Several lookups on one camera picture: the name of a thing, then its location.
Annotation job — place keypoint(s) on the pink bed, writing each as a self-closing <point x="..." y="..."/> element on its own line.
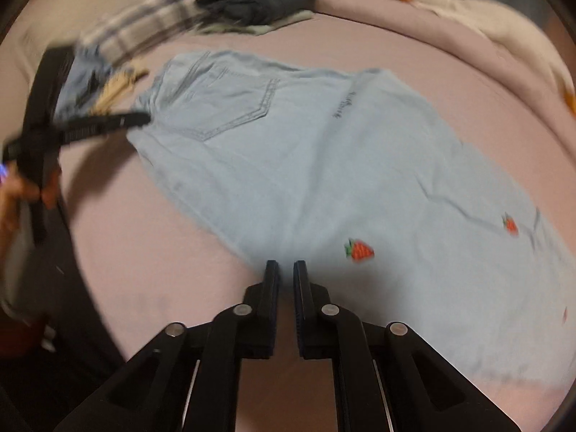
<point x="135" y="256"/>

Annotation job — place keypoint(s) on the plaid pillow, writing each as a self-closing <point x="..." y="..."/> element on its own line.
<point x="135" y="27"/>

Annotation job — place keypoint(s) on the pink duvet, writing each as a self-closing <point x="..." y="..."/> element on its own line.
<point x="360" y="4"/>

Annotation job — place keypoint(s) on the light blue denim pants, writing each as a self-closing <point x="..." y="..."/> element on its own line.
<point x="315" y="166"/>

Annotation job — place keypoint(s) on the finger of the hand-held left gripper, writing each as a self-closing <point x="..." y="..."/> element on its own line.
<point x="103" y="124"/>

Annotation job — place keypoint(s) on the pale yellow garment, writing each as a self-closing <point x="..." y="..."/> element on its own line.
<point x="118" y="90"/>

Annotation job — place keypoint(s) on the white goose plush toy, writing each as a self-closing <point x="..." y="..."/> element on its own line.
<point x="495" y="22"/>

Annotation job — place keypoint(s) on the folded dark jeans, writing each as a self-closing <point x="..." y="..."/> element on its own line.
<point x="261" y="0"/>

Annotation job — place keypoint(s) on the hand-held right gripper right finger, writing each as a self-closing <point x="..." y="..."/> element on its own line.
<point x="300" y="290"/>

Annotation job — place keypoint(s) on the small light blue garment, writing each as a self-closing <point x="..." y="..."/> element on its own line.
<point x="83" y="81"/>

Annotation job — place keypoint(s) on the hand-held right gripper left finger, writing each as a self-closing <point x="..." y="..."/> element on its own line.
<point x="272" y="290"/>

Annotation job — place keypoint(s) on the person's left hand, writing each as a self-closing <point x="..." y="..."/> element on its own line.
<point x="18" y="193"/>

